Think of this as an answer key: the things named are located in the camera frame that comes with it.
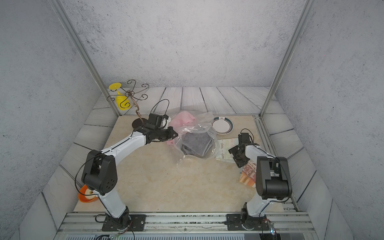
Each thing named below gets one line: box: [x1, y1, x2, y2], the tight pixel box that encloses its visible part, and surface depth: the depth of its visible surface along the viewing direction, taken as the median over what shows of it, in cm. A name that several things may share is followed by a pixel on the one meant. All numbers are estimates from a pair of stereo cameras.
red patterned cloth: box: [239, 161, 257, 188], surface depth 88 cm
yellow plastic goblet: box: [108, 82, 131, 111], surface depth 93 cm
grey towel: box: [181, 132, 213, 157], surface depth 95 cm
